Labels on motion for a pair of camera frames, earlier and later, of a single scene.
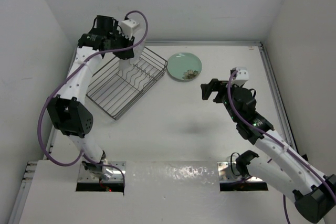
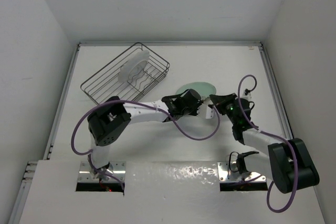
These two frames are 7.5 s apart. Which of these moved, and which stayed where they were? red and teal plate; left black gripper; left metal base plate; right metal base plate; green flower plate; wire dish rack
Moved: green flower plate; left black gripper; red and teal plate
Stayed: left metal base plate; right metal base plate; wire dish rack
